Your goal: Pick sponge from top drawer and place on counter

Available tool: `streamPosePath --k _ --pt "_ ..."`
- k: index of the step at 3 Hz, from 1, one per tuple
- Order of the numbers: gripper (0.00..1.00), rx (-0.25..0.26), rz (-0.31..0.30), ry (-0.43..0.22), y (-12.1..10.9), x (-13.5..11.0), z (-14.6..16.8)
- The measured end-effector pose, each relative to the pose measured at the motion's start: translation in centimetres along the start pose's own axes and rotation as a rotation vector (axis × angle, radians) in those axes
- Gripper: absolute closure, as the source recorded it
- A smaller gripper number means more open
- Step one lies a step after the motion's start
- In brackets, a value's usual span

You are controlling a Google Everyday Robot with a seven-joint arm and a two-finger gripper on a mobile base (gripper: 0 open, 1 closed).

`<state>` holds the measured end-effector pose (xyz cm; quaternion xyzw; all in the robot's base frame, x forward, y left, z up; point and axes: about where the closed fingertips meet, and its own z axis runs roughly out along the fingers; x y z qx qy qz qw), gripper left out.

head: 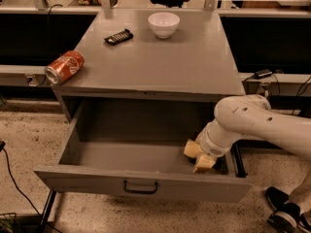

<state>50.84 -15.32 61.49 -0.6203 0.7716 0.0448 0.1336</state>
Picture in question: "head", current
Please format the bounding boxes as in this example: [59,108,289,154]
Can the open grey top drawer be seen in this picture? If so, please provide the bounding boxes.
[34,99,251,203]

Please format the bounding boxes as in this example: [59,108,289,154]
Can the black floor cable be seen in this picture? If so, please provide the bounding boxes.
[0,141,57,233]

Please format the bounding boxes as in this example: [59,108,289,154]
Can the white bowl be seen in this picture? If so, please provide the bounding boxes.
[148,12,180,39]

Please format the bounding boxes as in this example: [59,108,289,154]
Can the black power adapter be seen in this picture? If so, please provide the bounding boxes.
[255,69,272,80]

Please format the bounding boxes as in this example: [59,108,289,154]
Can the black drawer handle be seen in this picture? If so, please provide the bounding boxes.
[122,180,158,195]

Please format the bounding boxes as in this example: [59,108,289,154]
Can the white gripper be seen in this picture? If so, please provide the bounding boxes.
[184,119,242,173]

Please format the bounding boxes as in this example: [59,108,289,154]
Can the grey drawer cabinet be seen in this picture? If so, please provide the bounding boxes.
[54,9,244,118]

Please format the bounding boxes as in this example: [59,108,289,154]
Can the black shoe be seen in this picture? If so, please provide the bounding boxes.
[265,186,311,233]

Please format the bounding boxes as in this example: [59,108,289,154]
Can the red soda can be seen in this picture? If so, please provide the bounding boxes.
[45,50,85,84]

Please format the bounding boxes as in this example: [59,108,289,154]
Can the yellow sponge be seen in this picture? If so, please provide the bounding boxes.
[187,147,202,159]

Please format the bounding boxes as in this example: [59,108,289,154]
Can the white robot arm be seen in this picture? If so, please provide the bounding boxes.
[184,94,311,173]

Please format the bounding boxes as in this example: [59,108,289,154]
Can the black snack bar packet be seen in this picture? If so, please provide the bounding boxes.
[105,29,133,46]

